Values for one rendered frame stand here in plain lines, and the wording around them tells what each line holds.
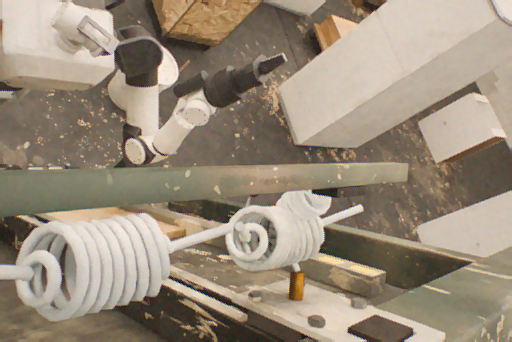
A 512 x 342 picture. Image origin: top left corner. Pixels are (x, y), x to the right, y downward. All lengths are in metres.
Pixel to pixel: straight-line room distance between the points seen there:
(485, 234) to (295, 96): 2.14
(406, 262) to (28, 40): 0.96
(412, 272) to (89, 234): 0.87
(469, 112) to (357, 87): 2.66
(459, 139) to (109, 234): 5.80
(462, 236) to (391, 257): 3.69
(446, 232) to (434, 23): 2.20
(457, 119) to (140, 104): 5.06
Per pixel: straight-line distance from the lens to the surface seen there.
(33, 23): 1.18
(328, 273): 0.92
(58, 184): 0.25
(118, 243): 0.32
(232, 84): 1.15
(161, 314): 0.67
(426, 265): 1.08
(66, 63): 1.19
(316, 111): 3.75
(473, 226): 4.74
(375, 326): 0.47
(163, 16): 3.45
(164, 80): 2.77
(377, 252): 1.13
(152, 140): 1.36
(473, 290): 0.67
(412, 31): 3.43
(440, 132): 6.12
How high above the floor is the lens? 2.19
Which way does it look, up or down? 40 degrees down
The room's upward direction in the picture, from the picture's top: 57 degrees clockwise
